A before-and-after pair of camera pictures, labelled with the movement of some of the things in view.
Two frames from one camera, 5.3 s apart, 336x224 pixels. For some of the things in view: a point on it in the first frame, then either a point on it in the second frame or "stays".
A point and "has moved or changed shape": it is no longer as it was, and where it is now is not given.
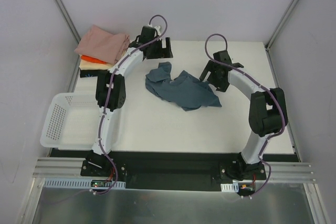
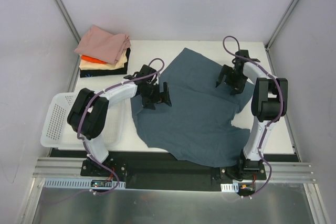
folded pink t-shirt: [102, 44] stays
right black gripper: [213, 71] to [230, 79]
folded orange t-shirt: [92, 59] stays
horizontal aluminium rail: [56, 168] stays
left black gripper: [159, 50] to [157, 95]
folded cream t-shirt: [87, 65] stays
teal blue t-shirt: [185, 90] has moved or changed shape
